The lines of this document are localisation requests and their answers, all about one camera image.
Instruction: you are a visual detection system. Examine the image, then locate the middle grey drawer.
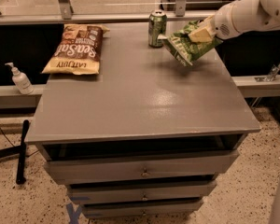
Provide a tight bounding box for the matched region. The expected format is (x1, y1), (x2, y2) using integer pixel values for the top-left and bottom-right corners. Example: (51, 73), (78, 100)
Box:
(67, 181), (217, 204)

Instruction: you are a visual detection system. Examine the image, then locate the bottom grey drawer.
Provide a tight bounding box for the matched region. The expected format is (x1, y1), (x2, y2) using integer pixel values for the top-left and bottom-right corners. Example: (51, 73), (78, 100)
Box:
(82, 198), (203, 218)

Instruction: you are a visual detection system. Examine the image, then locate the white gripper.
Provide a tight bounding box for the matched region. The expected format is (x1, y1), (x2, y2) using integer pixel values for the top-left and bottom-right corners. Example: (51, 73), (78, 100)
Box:
(189, 3), (241, 43)

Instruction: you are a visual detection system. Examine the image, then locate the green jalapeno chip bag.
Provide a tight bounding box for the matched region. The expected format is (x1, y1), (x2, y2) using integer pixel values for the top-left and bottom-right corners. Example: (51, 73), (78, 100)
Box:
(158, 21), (222, 66)

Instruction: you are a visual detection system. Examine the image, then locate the grey drawer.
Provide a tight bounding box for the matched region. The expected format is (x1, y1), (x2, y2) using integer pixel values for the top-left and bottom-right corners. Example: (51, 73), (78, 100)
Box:
(67, 181), (217, 204)
(82, 198), (203, 218)
(44, 150), (239, 185)

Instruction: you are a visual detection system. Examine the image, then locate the white pump bottle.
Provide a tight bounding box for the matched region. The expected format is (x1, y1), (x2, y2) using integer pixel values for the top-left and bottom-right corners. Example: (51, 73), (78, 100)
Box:
(7, 63), (34, 94)

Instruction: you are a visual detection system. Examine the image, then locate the black stand leg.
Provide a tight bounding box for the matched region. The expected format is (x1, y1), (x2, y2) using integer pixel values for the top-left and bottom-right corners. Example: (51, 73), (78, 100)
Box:
(0, 119), (30, 185)

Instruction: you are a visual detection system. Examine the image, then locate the top grey drawer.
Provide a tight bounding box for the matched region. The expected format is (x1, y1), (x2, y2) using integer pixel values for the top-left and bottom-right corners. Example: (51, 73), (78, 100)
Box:
(44, 150), (239, 185)

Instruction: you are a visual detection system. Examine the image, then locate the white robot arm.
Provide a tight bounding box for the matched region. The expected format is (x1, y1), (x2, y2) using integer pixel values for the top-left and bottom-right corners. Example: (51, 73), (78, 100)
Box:
(189, 0), (280, 42)

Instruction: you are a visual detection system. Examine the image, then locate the metal clamp bracket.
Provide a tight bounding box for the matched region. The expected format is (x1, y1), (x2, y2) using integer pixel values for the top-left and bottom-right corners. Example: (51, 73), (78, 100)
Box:
(255, 63), (280, 82)

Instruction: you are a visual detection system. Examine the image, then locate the metal railing frame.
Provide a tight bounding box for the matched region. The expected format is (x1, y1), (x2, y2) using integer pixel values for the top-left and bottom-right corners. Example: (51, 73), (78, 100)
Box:
(0, 0), (229, 25)

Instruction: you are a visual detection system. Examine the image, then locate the green soda can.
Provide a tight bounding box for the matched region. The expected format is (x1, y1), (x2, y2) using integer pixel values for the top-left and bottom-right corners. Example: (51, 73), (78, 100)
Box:
(148, 9), (167, 48)

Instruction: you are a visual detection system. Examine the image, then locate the brown sea salt chip bag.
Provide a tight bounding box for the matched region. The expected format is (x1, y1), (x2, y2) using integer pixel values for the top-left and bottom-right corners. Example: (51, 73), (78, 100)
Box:
(42, 24), (109, 75)

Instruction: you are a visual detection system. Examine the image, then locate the grey drawer cabinet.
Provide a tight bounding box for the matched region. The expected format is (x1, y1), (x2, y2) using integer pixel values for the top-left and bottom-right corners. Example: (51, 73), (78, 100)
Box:
(25, 20), (261, 220)

